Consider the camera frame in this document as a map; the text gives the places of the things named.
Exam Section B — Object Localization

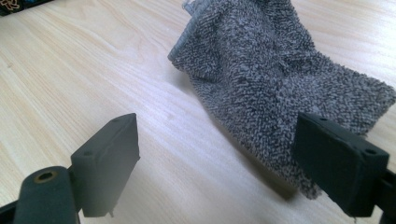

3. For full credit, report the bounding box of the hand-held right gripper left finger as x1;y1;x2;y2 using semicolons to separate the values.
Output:
70;112;141;218

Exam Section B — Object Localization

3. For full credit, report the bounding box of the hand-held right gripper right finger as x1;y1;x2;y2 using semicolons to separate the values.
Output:
292;111;390;218

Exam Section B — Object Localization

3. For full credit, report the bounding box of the grey terry cloth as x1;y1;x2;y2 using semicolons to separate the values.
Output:
167;0;396;200

